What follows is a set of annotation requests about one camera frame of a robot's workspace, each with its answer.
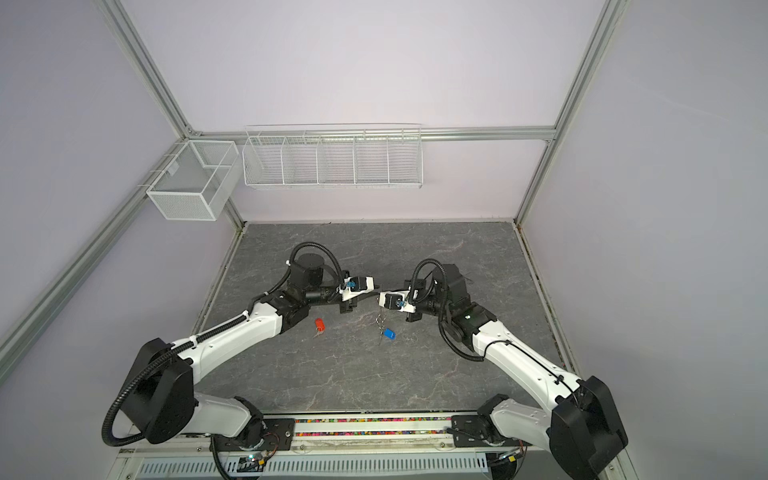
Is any white vented cable duct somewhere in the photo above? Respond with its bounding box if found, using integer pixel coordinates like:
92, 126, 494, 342
134, 453, 490, 479

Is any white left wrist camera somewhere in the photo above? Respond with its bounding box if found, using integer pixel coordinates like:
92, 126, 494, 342
339, 276, 376, 292

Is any long white wire basket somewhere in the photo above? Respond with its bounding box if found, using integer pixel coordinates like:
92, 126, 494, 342
241, 123, 424, 189

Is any red key tag with key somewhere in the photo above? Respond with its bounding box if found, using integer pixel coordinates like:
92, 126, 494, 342
314, 318, 326, 337

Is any aluminium base rail with beads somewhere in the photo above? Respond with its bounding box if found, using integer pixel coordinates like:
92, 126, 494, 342
119, 412, 619, 454

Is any left aluminium frame post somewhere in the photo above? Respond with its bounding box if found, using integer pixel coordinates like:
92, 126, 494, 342
95, 1, 245, 233

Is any small white mesh basket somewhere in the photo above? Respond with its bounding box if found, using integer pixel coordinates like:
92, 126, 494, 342
147, 140, 243, 221

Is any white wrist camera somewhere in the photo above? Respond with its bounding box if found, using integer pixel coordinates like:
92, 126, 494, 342
378, 290, 416, 314
339, 276, 376, 292

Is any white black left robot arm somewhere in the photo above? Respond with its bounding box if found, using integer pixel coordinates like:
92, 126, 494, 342
101, 253, 376, 450

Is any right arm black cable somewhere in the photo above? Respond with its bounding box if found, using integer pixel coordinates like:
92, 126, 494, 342
407, 258, 577, 397

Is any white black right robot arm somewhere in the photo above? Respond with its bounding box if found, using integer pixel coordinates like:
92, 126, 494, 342
379, 259, 629, 479

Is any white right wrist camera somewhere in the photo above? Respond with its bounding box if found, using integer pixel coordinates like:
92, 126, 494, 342
378, 290, 416, 314

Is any aluminium frame corner post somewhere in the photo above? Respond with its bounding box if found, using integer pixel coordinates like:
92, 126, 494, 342
515, 0, 629, 227

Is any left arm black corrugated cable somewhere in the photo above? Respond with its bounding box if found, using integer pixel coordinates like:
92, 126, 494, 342
100, 241, 346, 448

